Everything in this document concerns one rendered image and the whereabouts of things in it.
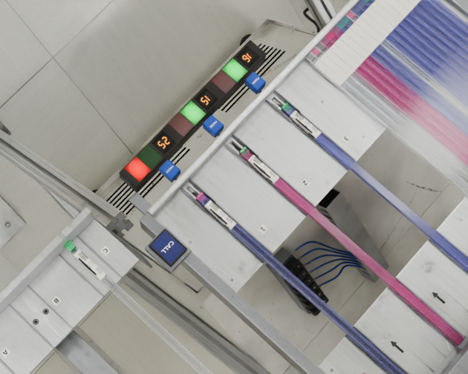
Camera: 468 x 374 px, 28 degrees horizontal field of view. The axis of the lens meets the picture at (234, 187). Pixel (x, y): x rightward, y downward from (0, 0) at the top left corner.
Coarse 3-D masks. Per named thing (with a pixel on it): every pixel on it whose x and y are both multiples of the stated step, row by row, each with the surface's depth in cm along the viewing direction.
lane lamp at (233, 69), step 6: (234, 60) 166; (228, 66) 166; (234, 66) 166; (240, 66) 166; (228, 72) 166; (234, 72) 166; (240, 72) 166; (246, 72) 166; (234, 78) 166; (240, 78) 166
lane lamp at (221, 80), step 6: (222, 72) 166; (216, 78) 165; (222, 78) 165; (228, 78) 166; (216, 84) 165; (222, 84) 165; (228, 84) 165; (234, 84) 165; (222, 90) 165; (228, 90) 165
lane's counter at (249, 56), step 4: (244, 48) 167; (248, 48) 167; (240, 52) 167; (244, 52) 167; (248, 52) 167; (252, 52) 167; (236, 56) 167; (240, 56) 167; (244, 56) 167; (248, 56) 167; (252, 56) 167; (256, 56) 167; (240, 60) 167; (244, 60) 167; (248, 60) 167; (252, 60) 167; (256, 60) 167; (244, 64) 166; (248, 64) 166; (252, 64) 166
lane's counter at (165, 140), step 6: (162, 132) 162; (156, 138) 162; (162, 138) 162; (168, 138) 162; (156, 144) 162; (162, 144) 162; (168, 144) 162; (174, 144) 162; (162, 150) 162; (168, 150) 162
